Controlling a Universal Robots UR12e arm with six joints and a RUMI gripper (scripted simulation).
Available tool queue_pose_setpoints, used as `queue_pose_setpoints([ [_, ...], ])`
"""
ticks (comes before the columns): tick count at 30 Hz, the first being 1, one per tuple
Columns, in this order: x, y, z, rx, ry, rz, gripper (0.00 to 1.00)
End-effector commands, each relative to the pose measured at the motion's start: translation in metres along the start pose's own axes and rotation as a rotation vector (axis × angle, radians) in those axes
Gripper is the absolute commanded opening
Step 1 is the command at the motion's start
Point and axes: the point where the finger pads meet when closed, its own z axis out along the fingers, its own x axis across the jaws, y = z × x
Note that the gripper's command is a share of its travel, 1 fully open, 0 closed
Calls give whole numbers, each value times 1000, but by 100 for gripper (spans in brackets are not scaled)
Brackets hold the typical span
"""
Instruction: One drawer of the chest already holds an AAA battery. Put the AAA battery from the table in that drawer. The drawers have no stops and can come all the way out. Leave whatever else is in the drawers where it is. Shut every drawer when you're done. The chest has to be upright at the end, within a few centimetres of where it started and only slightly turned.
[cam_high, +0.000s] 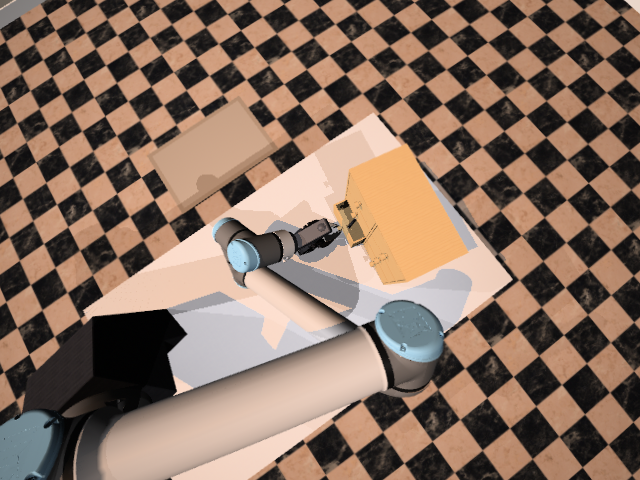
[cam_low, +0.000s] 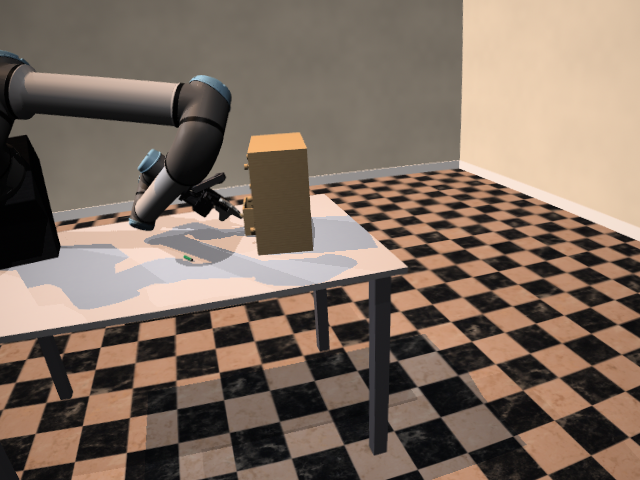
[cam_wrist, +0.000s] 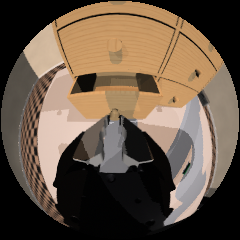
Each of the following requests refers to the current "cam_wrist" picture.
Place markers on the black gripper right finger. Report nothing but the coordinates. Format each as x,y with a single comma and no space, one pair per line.
141,150

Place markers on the light wooden chest of drawers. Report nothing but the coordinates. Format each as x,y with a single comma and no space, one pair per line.
177,30

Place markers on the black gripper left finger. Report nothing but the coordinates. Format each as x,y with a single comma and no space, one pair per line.
86,148

